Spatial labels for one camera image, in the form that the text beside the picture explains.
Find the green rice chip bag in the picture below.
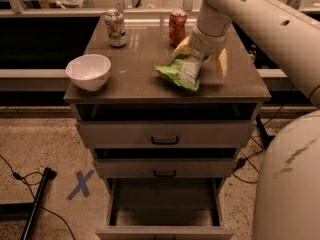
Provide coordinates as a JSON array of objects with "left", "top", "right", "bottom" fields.
[{"left": 154, "top": 54, "right": 207, "bottom": 92}]

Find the black cable left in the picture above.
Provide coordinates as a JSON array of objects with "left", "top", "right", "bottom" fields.
[{"left": 0, "top": 153, "right": 77, "bottom": 240}]

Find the white bowl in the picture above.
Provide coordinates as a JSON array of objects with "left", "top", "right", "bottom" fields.
[{"left": 65, "top": 54, "right": 111, "bottom": 91}]

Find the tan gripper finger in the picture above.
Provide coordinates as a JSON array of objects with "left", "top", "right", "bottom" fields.
[
  {"left": 172, "top": 36, "right": 192, "bottom": 59},
  {"left": 214, "top": 49, "right": 227, "bottom": 79}
]

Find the grey drawer cabinet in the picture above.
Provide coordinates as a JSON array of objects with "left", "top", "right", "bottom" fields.
[{"left": 63, "top": 11, "right": 272, "bottom": 240}]

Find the bottom drawer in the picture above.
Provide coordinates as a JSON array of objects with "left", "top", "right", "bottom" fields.
[{"left": 96, "top": 178, "right": 234, "bottom": 240}]

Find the middle drawer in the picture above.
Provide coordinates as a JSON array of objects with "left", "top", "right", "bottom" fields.
[{"left": 93, "top": 148, "right": 236, "bottom": 178}]

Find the red soda can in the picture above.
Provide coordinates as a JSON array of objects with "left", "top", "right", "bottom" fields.
[{"left": 169, "top": 9, "right": 187, "bottom": 47}]

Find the black cable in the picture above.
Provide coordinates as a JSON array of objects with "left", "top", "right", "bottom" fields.
[
  {"left": 0, "top": 153, "right": 77, "bottom": 240},
  {"left": 232, "top": 100, "right": 288, "bottom": 185}
]

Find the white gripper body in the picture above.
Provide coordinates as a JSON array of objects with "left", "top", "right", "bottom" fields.
[{"left": 190, "top": 25, "right": 229, "bottom": 56}]

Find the black cable right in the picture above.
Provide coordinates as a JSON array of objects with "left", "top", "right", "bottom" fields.
[{"left": 232, "top": 100, "right": 288, "bottom": 185}]

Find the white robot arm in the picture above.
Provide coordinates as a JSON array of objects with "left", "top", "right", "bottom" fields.
[{"left": 190, "top": 0, "right": 320, "bottom": 240}]

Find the green soda can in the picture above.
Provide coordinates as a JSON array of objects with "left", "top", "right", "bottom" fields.
[{"left": 104, "top": 8, "right": 126, "bottom": 48}]

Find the drawer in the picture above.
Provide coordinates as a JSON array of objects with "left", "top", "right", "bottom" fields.
[
  {"left": 72, "top": 103, "right": 258, "bottom": 149},
  {"left": 96, "top": 178, "right": 234, "bottom": 240},
  {"left": 93, "top": 148, "right": 236, "bottom": 178}
]

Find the metal railing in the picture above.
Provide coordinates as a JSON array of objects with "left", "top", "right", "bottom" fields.
[{"left": 0, "top": 0, "right": 320, "bottom": 18}]

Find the top drawer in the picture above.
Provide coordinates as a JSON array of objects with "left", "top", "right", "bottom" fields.
[{"left": 72, "top": 103, "right": 258, "bottom": 149}]

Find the black stand leg left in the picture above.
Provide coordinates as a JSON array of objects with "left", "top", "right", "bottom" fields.
[{"left": 20, "top": 167, "right": 57, "bottom": 240}]

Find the blue tape cross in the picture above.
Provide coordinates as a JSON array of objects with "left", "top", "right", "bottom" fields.
[{"left": 66, "top": 169, "right": 95, "bottom": 200}]

